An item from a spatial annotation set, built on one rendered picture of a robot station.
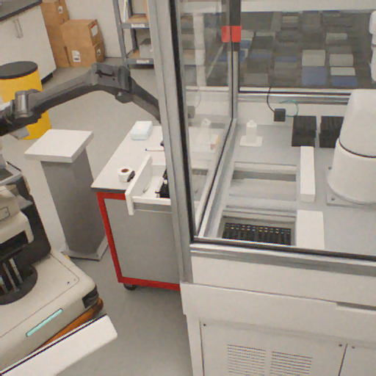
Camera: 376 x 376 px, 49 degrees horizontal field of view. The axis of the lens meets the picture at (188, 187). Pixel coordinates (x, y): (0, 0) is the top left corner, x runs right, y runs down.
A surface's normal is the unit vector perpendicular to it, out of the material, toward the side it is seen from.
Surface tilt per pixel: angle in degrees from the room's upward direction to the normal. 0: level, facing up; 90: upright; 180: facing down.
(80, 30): 91
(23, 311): 0
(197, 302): 90
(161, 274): 90
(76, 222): 90
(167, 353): 0
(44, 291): 0
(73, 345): 40
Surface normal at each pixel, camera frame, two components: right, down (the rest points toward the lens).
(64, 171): -0.23, 0.58
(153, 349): -0.07, -0.81
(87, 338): 0.32, -0.34
